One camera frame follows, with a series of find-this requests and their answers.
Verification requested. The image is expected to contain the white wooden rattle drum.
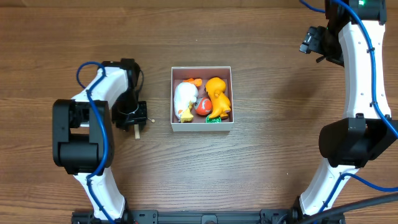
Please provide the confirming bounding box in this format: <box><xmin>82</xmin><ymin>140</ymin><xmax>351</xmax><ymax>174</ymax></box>
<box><xmin>134</xmin><ymin>118</ymin><xmax>155</xmax><ymax>140</ymax></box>

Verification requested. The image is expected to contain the white chicken toy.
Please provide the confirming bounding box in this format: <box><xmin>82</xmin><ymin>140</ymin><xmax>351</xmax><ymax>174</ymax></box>
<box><xmin>174</xmin><ymin>78</ymin><xmax>202</xmax><ymax>123</ymax></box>

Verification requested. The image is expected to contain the white box with pink interior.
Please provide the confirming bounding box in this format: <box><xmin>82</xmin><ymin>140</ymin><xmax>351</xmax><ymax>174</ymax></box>
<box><xmin>170</xmin><ymin>67</ymin><xmax>234</xmax><ymax>132</ymax></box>

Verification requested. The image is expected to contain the red round robot toy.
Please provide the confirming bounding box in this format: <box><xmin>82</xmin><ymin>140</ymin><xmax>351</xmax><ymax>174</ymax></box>
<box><xmin>194</xmin><ymin>97</ymin><xmax>213</xmax><ymax>116</ymax></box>

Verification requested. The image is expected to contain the green round disc toy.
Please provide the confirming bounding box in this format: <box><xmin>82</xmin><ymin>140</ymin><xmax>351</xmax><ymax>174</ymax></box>
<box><xmin>205</xmin><ymin>116</ymin><xmax>222</xmax><ymax>123</ymax></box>

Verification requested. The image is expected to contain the orange dinosaur toy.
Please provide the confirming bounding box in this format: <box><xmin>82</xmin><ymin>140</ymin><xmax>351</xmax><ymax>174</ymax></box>
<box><xmin>205</xmin><ymin>77</ymin><xmax>231</xmax><ymax>119</ymax></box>

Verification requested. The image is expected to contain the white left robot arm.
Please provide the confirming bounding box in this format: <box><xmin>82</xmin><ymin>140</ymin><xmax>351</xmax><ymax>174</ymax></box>
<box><xmin>52</xmin><ymin>58</ymin><xmax>148</xmax><ymax>223</ymax></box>

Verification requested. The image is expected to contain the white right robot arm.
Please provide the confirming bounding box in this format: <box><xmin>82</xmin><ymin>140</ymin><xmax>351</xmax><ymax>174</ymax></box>
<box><xmin>297</xmin><ymin>0</ymin><xmax>397</xmax><ymax>217</ymax></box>

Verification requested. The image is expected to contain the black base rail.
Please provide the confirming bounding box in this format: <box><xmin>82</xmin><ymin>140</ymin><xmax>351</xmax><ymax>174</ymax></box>
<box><xmin>70</xmin><ymin>209</ymin><xmax>346</xmax><ymax>224</ymax></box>

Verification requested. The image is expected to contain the thick black cable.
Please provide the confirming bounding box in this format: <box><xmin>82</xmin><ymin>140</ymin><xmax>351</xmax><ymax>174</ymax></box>
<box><xmin>298</xmin><ymin>192</ymin><xmax>398</xmax><ymax>224</ymax></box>

